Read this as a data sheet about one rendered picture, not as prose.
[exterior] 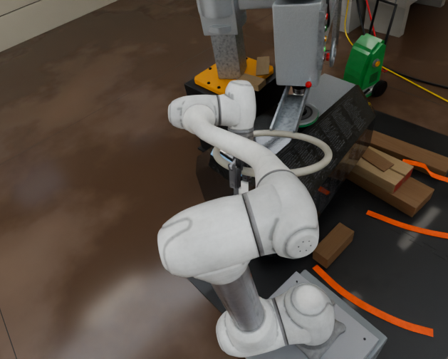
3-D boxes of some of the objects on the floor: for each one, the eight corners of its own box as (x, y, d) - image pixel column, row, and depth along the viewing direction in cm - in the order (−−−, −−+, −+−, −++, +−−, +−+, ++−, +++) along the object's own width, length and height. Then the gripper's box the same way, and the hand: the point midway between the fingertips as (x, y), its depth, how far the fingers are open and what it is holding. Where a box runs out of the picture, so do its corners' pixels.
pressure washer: (361, 79, 369) (374, -5, 305) (386, 93, 346) (405, 5, 283) (335, 92, 361) (343, 8, 298) (359, 107, 338) (373, 19, 275)
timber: (326, 268, 229) (327, 260, 220) (312, 258, 236) (313, 249, 227) (352, 240, 240) (355, 231, 231) (337, 231, 247) (339, 221, 238)
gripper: (236, 152, 111) (236, 212, 122) (262, 137, 124) (261, 193, 134) (217, 147, 115) (220, 206, 126) (245, 133, 128) (245, 189, 138)
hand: (241, 192), depth 128 cm, fingers closed on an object, 4 cm apart
